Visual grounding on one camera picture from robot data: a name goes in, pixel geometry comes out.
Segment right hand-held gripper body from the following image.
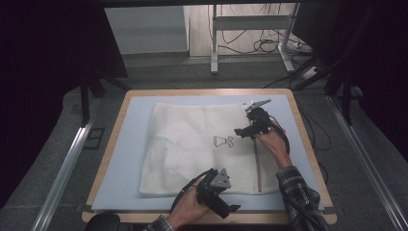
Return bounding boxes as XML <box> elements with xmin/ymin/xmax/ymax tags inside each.
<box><xmin>244</xmin><ymin>99</ymin><xmax>273</xmax><ymax>140</ymax></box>

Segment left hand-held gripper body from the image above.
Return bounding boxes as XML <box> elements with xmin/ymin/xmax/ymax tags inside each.
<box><xmin>195</xmin><ymin>167</ymin><xmax>232</xmax><ymax>219</ymax></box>

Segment white mesh laundry bag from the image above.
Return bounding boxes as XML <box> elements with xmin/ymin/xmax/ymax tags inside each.
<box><xmin>139</xmin><ymin>101</ymin><xmax>281</xmax><ymax>196</ymax></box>

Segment person's left hand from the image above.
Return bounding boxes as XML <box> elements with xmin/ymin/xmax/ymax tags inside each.
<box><xmin>166</xmin><ymin>178</ymin><xmax>211</xmax><ymax>230</ymax></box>

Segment person's right hand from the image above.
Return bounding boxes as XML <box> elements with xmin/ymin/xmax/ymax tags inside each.
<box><xmin>256</xmin><ymin>126</ymin><xmax>293</xmax><ymax>170</ymax></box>

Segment wooden-framed work board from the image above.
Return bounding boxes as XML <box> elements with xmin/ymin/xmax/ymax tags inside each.
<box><xmin>81</xmin><ymin>88</ymin><xmax>338</xmax><ymax>225</ymax></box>

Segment white garment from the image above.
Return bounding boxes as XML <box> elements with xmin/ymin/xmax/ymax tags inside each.
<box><xmin>153</xmin><ymin>124</ymin><xmax>216</xmax><ymax>182</ymax></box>

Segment person's left plaid sleeve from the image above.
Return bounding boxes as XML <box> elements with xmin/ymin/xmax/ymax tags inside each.
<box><xmin>142</xmin><ymin>215</ymin><xmax>176</xmax><ymax>231</ymax></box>

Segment person's plaid sleeve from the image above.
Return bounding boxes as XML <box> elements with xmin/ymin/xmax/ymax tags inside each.
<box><xmin>142</xmin><ymin>215</ymin><xmax>176</xmax><ymax>231</ymax></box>
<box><xmin>275</xmin><ymin>165</ymin><xmax>331</xmax><ymax>231</ymax></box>

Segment person's right plaid sleeve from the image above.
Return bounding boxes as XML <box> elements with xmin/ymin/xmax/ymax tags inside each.
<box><xmin>275</xmin><ymin>165</ymin><xmax>331</xmax><ymax>231</ymax></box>

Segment white power strip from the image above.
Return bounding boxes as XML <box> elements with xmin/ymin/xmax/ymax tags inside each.
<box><xmin>301</xmin><ymin>65</ymin><xmax>320</xmax><ymax>80</ymax></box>

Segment black metal stand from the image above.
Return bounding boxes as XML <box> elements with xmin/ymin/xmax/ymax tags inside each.
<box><xmin>79</xmin><ymin>71</ymin><xmax>131</xmax><ymax>127</ymax></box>
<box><xmin>290</xmin><ymin>56</ymin><xmax>365</xmax><ymax>127</ymax></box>

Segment light blue table mat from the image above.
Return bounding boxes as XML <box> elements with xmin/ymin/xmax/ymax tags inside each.
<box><xmin>90</xmin><ymin>93</ymin><xmax>325</xmax><ymax>213</ymax></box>

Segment dark rounded object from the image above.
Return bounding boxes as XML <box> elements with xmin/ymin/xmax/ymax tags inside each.
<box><xmin>84</xmin><ymin>213</ymin><xmax>121</xmax><ymax>231</ymax></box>

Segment white cabinet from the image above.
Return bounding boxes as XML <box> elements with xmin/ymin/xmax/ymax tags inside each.
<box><xmin>104</xmin><ymin>5</ymin><xmax>191</xmax><ymax>56</ymax></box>

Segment black floor plate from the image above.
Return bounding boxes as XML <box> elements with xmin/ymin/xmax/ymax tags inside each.
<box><xmin>83</xmin><ymin>127</ymin><xmax>106</xmax><ymax>150</ymax></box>

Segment dark curtain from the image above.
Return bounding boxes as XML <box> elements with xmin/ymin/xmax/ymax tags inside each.
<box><xmin>320</xmin><ymin>0</ymin><xmax>408</xmax><ymax>162</ymax></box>
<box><xmin>0</xmin><ymin>0</ymin><xmax>129</xmax><ymax>210</ymax></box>

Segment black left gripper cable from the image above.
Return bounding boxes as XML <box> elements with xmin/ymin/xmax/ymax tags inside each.
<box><xmin>168</xmin><ymin>168</ymin><xmax>211</xmax><ymax>215</ymax></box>

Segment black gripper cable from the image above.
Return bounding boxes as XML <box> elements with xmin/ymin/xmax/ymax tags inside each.
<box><xmin>168</xmin><ymin>168</ymin><xmax>211</xmax><ymax>215</ymax></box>
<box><xmin>268</xmin><ymin>115</ymin><xmax>325</xmax><ymax>231</ymax></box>

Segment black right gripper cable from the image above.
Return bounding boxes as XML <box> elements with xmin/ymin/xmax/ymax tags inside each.
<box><xmin>268</xmin><ymin>115</ymin><xmax>325</xmax><ymax>231</ymax></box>

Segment black tangled floor cables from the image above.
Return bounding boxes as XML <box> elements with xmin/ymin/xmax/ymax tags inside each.
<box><xmin>217</xmin><ymin>3</ymin><xmax>311</xmax><ymax>56</ymax></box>

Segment thin black floor cable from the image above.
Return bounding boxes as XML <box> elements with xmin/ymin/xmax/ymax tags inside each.
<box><xmin>296</xmin><ymin>100</ymin><xmax>332</xmax><ymax>186</ymax></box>

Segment white desk frame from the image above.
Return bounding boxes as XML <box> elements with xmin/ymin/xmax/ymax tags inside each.
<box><xmin>210</xmin><ymin>3</ymin><xmax>301</xmax><ymax>75</ymax></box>

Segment aluminium floor rail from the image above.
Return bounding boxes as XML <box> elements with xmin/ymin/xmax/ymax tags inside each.
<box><xmin>325</xmin><ymin>94</ymin><xmax>408</xmax><ymax>231</ymax></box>
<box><xmin>30</xmin><ymin>95</ymin><xmax>101</xmax><ymax>231</ymax></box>

